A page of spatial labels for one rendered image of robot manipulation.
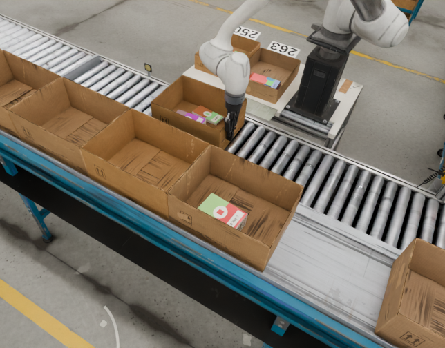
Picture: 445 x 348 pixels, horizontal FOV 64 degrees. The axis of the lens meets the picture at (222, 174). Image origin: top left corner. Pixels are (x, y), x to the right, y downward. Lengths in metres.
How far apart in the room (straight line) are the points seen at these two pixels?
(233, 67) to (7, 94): 1.15
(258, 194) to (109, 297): 1.15
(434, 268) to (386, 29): 0.96
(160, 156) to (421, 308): 1.12
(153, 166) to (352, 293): 0.90
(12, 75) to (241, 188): 1.33
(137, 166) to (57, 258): 1.06
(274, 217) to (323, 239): 0.20
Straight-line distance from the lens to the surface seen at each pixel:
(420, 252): 1.38
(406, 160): 3.30
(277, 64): 2.46
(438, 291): 1.47
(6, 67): 2.13
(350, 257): 1.39
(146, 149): 1.59
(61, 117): 1.84
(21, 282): 2.41
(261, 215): 1.38
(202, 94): 1.98
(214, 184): 1.45
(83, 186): 1.47
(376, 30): 1.71
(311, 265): 1.33
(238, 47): 2.60
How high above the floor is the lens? 2.00
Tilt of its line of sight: 48 degrees down
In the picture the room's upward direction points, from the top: 6 degrees clockwise
